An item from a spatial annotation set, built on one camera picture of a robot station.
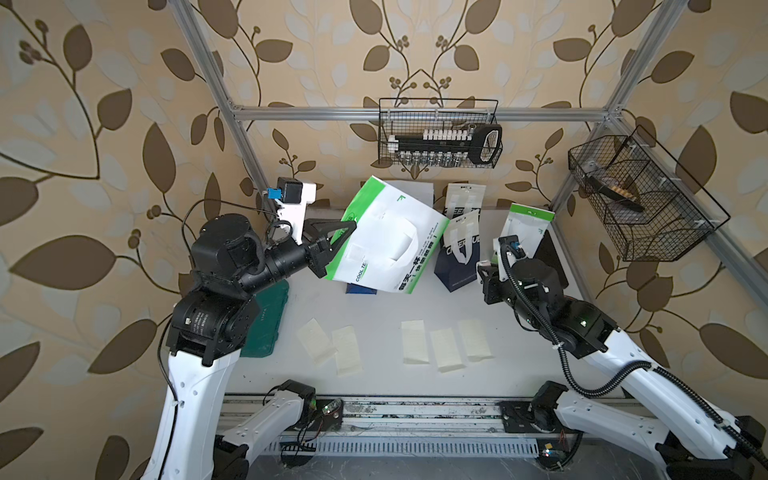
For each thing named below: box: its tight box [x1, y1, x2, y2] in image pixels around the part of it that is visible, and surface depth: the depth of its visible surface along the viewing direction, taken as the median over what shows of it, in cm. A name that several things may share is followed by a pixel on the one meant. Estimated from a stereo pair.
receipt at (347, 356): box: [331, 325, 364, 376], surface depth 87 cm
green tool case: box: [240, 279, 289, 358], surface depth 88 cm
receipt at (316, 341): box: [296, 317, 339, 364], surface depth 89 cm
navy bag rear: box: [442, 183, 486, 220], surface depth 97 cm
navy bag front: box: [434, 210, 480, 292], surface depth 89 cm
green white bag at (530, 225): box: [493, 202, 555, 281], surface depth 93 cm
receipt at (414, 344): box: [401, 320, 429, 365], surface depth 89 cm
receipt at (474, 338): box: [458, 319, 492, 356], surface depth 89 cm
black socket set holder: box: [387, 124, 502, 165], surface depth 86 cm
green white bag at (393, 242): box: [326, 175, 451, 295], surface depth 54 cm
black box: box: [533, 230, 569, 288], surface depth 106 cm
